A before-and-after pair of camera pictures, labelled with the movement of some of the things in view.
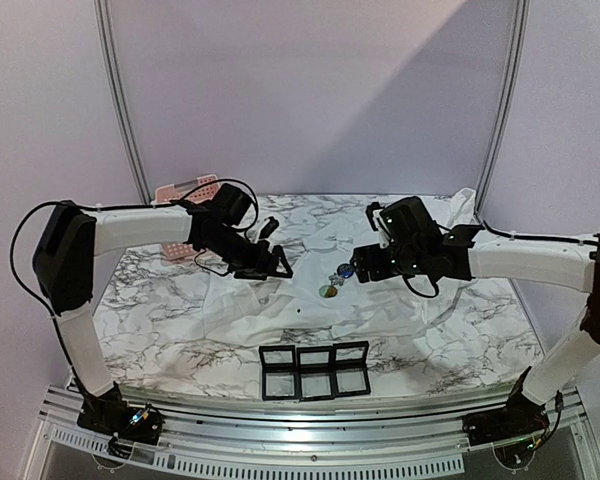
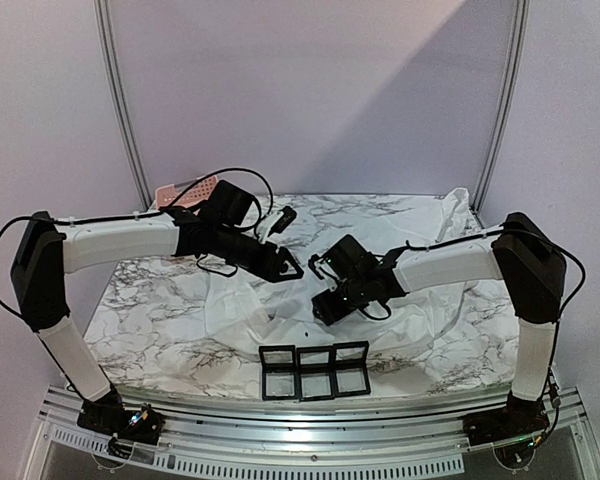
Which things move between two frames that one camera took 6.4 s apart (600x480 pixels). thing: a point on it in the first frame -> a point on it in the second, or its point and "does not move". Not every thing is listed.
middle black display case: [315, 373] does not move
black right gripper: [366, 260] -> [327, 306]
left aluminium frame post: [113, 67] does not move
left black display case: [279, 372] does not move
